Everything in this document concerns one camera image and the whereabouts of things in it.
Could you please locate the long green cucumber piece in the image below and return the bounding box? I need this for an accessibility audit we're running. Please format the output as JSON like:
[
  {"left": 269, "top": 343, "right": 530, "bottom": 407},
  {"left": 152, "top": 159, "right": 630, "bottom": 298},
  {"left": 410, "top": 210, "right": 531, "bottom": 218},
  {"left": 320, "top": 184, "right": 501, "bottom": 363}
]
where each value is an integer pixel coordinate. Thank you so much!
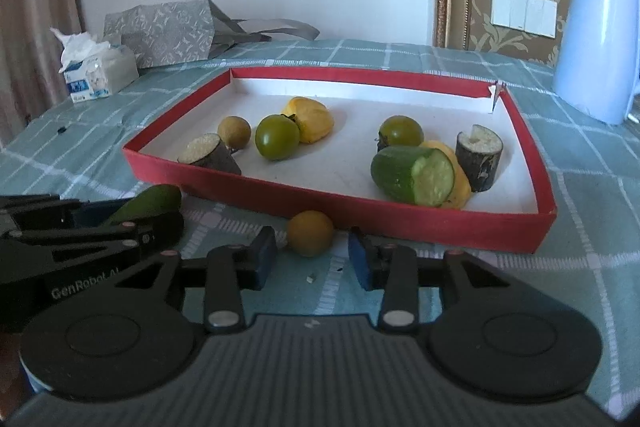
[{"left": 104, "top": 184, "right": 182, "bottom": 225}]

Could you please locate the small brown longan fruit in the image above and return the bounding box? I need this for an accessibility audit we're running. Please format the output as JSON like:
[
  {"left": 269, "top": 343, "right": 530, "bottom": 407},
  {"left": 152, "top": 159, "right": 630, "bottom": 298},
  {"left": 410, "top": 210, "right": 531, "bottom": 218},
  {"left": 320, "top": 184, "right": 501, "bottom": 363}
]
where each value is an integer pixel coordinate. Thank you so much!
[{"left": 217, "top": 116, "right": 252, "bottom": 150}]

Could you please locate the green tomato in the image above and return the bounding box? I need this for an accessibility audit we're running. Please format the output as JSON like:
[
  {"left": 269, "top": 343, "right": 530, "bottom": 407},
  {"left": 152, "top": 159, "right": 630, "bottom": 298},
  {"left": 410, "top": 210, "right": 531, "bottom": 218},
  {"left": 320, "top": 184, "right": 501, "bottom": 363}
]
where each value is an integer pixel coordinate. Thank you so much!
[
  {"left": 378, "top": 115, "right": 424, "bottom": 152},
  {"left": 255, "top": 114, "right": 300, "bottom": 161}
]

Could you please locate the small orange round fruit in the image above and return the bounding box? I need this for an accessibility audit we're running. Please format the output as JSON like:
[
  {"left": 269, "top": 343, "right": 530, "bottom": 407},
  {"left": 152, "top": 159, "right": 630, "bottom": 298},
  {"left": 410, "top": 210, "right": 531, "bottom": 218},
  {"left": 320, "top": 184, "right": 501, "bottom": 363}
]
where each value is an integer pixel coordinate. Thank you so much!
[{"left": 286, "top": 210, "right": 334, "bottom": 258}]

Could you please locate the orange yellow pepper piece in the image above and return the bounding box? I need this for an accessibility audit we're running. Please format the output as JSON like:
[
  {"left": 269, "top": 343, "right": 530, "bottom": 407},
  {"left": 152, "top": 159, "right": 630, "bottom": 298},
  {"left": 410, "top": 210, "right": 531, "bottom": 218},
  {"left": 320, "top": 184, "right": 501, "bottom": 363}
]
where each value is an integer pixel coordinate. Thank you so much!
[{"left": 282, "top": 96, "right": 334, "bottom": 144}]

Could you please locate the green checked tablecloth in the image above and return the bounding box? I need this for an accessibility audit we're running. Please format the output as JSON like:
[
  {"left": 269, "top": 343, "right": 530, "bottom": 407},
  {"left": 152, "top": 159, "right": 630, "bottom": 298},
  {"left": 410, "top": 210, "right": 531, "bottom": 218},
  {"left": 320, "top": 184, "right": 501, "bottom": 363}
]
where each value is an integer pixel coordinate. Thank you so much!
[{"left": 1, "top": 40, "right": 639, "bottom": 418}]

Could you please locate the red shallow tray box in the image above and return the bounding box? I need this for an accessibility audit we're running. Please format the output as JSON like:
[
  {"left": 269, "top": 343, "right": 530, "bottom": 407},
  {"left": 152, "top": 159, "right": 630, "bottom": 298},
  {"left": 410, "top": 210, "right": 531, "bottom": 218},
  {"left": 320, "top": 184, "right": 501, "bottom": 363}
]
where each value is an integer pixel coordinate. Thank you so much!
[{"left": 124, "top": 67, "right": 556, "bottom": 254}]

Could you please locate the white tissue pack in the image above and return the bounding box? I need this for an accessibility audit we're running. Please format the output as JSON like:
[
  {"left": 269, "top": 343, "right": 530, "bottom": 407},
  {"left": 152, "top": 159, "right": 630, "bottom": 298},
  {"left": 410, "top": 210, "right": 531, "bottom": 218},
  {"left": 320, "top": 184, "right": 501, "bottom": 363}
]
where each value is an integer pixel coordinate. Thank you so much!
[{"left": 50, "top": 27, "right": 139, "bottom": 103}]

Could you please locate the grey patterned gift bag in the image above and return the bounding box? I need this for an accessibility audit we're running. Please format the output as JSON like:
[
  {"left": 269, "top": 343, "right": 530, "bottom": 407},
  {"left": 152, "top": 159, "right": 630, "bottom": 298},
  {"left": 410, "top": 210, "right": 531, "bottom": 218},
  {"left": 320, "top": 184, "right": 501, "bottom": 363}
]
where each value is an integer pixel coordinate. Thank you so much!
[{"left": 103, "top": 0, "right": 320, "bottom": 69}]

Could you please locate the brown patterned curtain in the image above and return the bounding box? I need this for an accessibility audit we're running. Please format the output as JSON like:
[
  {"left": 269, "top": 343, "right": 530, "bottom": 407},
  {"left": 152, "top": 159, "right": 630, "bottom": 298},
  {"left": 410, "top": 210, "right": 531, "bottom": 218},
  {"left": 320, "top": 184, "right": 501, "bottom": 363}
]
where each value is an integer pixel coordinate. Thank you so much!
[{"left": 1, "top": 0, "right": 80, "bottom": 145}]

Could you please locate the light blue electric kettle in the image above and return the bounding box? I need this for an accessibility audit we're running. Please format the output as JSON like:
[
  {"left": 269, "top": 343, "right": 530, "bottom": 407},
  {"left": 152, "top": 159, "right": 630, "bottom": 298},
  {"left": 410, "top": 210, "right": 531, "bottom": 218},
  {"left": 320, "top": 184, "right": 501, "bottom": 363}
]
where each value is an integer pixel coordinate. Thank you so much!
[{"left": 553, "top": 0, "right": 639, "bottom": 126}]

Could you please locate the white wall switch panel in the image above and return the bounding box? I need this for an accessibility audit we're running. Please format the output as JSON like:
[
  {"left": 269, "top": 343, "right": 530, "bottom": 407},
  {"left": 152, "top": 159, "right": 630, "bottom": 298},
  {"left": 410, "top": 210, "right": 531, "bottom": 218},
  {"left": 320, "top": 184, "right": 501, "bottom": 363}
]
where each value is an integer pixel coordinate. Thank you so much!
[{"left": 490, "top": 0, "right": 558, "bottom": 39}]

